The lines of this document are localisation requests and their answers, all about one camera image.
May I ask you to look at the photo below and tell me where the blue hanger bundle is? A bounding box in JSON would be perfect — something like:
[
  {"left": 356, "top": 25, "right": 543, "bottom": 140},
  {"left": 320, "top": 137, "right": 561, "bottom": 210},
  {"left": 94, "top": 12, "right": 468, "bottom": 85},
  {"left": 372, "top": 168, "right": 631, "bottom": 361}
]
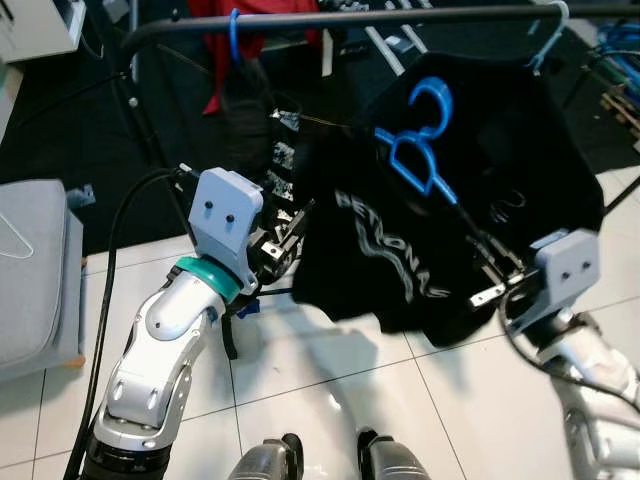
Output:
[{"left": 595, "top": 20, "right": 640, "bottom": 91}]

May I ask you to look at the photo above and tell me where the pale grey clothes hanger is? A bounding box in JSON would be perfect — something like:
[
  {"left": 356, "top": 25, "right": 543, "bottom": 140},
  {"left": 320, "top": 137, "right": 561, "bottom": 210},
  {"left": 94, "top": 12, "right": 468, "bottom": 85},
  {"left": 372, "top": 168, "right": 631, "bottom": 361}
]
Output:
[{"left": 528, "top": 0, "right": 571, "bottom": 73}]

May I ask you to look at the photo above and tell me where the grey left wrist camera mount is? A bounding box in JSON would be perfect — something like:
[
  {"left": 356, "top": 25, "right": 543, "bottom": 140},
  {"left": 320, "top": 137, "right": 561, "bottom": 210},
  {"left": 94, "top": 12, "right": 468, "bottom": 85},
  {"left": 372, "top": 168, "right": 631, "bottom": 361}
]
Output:
[{"left": 187, "top": 167, "right": 267, "bottom": 286}]

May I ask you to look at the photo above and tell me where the black printed T-shirt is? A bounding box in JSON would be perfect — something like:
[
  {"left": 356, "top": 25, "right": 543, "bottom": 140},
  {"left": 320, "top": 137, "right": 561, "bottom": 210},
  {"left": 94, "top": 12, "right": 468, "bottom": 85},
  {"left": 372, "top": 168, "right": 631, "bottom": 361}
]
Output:
[{"left": 290, "top": 50, "right": 607, "bottom": 347}]

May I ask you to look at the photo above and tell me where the white cabinet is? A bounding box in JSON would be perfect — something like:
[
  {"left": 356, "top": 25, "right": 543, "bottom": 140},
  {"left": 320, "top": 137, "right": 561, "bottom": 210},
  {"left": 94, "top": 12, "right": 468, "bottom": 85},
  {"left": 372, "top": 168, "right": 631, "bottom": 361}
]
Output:
[{"left": 0, "top": 0, "right": 86, "bottom": 63}]

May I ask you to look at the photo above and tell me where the black garment with white labels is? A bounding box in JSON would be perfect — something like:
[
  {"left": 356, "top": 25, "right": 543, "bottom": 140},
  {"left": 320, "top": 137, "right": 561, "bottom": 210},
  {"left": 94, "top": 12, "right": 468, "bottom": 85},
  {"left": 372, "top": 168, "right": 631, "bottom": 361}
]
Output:
[{"left": 213, "top": 55, "right": 306, "bottom": 206}]

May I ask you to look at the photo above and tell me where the blue plastic clothes hanger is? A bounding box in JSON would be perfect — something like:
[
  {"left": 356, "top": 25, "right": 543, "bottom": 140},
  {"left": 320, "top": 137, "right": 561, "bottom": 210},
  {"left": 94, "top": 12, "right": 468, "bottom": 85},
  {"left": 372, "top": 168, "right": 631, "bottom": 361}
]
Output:
[
  {"left": 227, "top": 8, "right": 247, "bottom": 66},
  {"left": 374, "top": 77, "right": 463, "bottom": 208}
]

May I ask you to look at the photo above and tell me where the grey cushioned seat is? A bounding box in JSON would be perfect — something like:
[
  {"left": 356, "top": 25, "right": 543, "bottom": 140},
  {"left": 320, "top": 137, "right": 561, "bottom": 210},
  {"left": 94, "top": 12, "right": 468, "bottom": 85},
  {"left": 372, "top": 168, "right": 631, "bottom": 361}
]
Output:
[{"left": 0, "top": 180, "right": 86, "bottom": 383}]

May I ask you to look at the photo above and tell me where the grey robot left leg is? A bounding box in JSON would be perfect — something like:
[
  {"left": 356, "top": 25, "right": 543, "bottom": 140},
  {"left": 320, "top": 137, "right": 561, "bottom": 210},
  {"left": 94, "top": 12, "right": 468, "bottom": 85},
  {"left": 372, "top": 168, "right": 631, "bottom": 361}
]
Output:
[{"left": 228, "top": 433, "right": 304, "bottom": 480}]

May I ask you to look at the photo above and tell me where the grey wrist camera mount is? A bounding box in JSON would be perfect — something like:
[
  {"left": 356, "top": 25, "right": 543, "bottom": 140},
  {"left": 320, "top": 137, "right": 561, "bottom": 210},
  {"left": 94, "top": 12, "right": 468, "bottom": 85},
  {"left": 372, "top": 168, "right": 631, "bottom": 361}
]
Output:
[
  {"left": 508, "top": 229, "right": 602, "bottom": 336},
  {"left": 187, "top": 167, "right": 267, "bottom": 286}
]

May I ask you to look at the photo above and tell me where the grey robot right leg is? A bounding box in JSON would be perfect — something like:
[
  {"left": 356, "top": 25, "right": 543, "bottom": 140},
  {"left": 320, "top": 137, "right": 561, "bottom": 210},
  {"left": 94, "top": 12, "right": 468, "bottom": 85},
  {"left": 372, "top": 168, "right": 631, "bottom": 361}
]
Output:
[{"left": 357, "top": 430, "right": 433, "bottom": 480}]

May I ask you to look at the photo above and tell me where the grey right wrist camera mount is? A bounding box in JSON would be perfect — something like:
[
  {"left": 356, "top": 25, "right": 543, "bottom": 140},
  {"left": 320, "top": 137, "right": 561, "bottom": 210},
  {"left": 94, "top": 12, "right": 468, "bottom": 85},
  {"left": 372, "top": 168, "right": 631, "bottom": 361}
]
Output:
[{"left": 508, "top": 229, "right": 602, "bottom": 336}]

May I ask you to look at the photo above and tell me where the red garment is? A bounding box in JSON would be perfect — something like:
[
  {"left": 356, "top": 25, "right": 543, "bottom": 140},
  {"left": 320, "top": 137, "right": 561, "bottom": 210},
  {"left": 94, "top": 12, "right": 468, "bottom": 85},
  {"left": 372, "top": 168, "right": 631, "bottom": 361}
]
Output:
[{"left": 188, "top": 0, "right": 321, "bottom": 116}]

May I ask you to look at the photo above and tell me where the grey robot leg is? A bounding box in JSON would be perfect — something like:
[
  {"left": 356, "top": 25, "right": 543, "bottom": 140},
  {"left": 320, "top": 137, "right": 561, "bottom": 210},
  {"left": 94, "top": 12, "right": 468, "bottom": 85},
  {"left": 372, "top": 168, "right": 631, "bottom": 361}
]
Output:
[
  {"left": 357, "top": 430, "right": 433, "bottom": 480},
  {"left": 228, "top": 433, "right": 304, "bottom": 480}
]

